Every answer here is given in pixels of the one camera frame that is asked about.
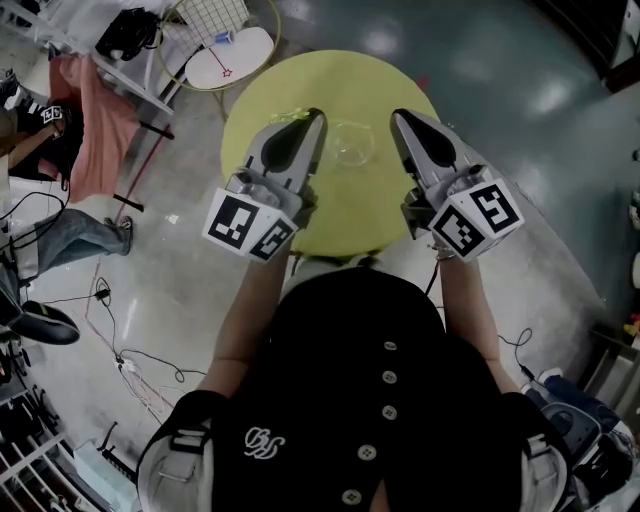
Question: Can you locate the black bag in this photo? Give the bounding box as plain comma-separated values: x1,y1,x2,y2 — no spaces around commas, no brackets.
94,7,164,62

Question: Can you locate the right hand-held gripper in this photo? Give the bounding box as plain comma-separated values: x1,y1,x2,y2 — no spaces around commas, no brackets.
391,109,525,264

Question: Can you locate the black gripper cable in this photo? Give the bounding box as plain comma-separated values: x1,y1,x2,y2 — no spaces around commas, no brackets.
423,259,442,296

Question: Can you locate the grey right shoulder strap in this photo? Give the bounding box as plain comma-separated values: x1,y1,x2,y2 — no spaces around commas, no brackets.
519,434,571,512

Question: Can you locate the person's right forearm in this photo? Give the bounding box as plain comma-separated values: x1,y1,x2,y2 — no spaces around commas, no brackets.
437,249,524,396

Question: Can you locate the thin black cable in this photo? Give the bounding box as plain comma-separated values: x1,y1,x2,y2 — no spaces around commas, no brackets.
497,327,539,382

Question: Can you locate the white metal shelf rack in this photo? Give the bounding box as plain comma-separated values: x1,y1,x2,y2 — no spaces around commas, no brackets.
0,0,176,116

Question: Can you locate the black metal frame chair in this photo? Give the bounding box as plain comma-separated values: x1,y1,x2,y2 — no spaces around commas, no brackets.
112,122,176,214

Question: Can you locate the grey cabinet with white drawers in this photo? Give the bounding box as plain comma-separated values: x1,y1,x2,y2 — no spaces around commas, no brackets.
582,324,640,416

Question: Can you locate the pink cloth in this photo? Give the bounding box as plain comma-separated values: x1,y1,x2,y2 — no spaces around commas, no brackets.
49,53,141,204

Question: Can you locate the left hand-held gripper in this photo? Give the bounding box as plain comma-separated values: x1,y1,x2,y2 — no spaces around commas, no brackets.
202,108,329,264

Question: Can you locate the person's left forearm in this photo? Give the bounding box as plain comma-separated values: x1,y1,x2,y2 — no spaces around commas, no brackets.
194,244,291,401

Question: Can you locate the wire mesh chair white seat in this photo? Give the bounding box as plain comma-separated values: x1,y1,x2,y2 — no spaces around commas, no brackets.
155,0,282,124

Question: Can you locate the grey left shoulder strap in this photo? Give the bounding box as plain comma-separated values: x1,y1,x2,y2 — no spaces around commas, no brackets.
138,427,216,512

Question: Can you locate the person's black buttoned top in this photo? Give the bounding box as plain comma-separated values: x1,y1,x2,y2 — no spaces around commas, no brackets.
137,267,574,512

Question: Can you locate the grey shoulder strap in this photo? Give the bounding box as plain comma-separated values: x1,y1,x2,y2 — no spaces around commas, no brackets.
138,427,216,512
519,434,571,512

